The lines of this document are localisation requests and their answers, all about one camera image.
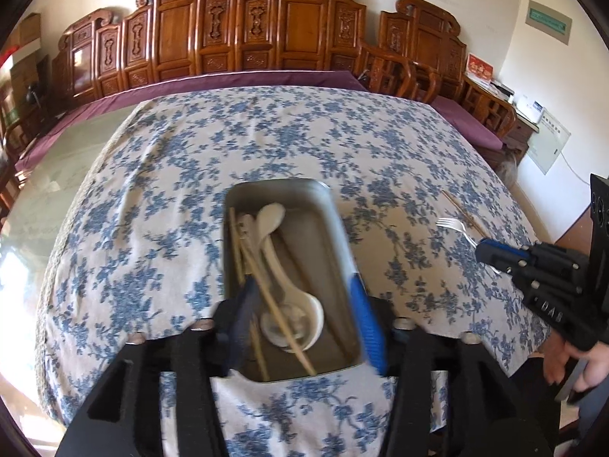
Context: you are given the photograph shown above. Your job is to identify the red card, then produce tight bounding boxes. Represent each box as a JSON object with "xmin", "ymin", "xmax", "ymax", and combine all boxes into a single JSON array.
[{"xmin": 465, "ymin": 53, "xmax": 496, "ymax": 81}]

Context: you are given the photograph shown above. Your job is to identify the wooden side cabinet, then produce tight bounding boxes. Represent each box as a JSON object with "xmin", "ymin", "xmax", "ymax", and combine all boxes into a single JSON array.
[{"xmin": 502, "ymin": 117, "xmax": 540, "ymax": 163}]

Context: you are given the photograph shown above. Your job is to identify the green wall sign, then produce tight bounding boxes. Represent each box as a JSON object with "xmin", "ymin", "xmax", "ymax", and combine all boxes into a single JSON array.
[{"xmin": 525, "ymin": 0, "xmax": 573, "ymax": 46}]

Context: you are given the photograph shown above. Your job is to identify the row of carved wooden chairs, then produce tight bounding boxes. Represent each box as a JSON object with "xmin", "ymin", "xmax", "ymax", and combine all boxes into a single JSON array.
[{"xmin": 0, "ymin": 0, "xmax": 519, "ymax": 210}]

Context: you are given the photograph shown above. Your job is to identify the white wall cable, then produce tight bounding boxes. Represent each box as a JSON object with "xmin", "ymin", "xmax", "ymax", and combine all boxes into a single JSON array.
[{"xmin": 560, "ymin": 151, "xmax": 591, "ymax": 184}]

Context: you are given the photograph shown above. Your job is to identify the white wall panel box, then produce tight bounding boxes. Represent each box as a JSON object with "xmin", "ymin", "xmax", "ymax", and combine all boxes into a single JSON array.
[{"xmin": 526, "ymin": 109, "xmax": 572, "ymax": 175}]

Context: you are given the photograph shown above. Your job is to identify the wooden chopstick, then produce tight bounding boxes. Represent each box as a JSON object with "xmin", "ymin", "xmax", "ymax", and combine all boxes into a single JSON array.
[
  {"xmin": 240, "ymin": 240, "xmax": 317, "ymax": 376},
  {"xmin": 229, "ymin": 207, "xmax": 269, "ymax": 382},
  {"xmin": 442, "ymin": 191, "xmax": 487, "ymax": 240}
]

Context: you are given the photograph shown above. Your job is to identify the person's right hand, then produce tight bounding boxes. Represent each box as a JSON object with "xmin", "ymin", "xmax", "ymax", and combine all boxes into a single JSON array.
[{"xmin": 542, "ymin": 328, "xmax": 609, "ymax": 403}]

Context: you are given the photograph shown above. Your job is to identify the stack of cardboard boxes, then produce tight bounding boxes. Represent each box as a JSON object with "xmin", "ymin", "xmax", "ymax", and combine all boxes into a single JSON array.
[{"xmin": 10, "ymin": 12, "xmax": 43, "ymax": 101}]

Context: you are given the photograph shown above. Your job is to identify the metal tray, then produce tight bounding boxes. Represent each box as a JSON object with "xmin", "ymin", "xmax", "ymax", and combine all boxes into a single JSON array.
[{"xmin": 223, "ymin": 178, "xmax": 365, "ymax": 384}]

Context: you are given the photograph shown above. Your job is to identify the blue floral tablecloth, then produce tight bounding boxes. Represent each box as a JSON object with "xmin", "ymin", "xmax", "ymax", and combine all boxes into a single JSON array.
[{"xmin": 35, "ymin": 85, "xmax": 553, "ymax": 457}]

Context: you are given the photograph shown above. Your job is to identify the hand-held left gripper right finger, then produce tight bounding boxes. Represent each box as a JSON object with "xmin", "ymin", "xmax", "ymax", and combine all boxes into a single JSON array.
[{"xmin": 348, "ymin": 270, "xmax": 567, "ymax": 457}]

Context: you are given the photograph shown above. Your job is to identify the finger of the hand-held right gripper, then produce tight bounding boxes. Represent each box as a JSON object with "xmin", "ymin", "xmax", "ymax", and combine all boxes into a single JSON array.
[
  {"xmin": 477, "ymin": 239, "xmax": 589, "ymax": 273},
  {"xmin": 475, "ymin": 249, "xmax": 584, "ymax": 297}
]

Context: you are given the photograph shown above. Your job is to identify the white soup spoon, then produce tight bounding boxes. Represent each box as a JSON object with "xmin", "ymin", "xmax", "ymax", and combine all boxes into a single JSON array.
[{"xmin": 238, "ymin": 202, "xmax": 287, "ymax": 253}]

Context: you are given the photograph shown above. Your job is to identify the metal fork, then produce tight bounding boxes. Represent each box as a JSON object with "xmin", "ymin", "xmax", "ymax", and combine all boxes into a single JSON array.
[{"xmin": 436, "ymin": 217, "xmax": 501, "ymax": 275}]

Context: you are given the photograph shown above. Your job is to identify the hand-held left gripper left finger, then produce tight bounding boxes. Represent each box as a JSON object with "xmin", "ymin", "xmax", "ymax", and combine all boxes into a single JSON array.
[{"xmin": 56, "ymin": 278, "xmax": 261, "ymax": 457}]

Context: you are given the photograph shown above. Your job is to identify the white long-handled spoon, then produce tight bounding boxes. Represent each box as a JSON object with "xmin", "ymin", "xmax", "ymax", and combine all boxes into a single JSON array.
[{"xmin": 259, "ymin": 235, "xmax": 325, "ymax": 350}]

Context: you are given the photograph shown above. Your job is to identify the small white box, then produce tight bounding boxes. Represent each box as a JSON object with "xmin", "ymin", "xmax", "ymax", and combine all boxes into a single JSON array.
[{"xmin": 516, "ymin": 95, "xmax": 545, "ymax": 125}]

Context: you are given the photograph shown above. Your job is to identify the purple tablecloth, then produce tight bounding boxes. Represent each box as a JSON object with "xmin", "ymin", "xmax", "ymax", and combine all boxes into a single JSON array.
[{"xmin": 14, "ymin": 70, "xmax": 505, "ymax": 182}]

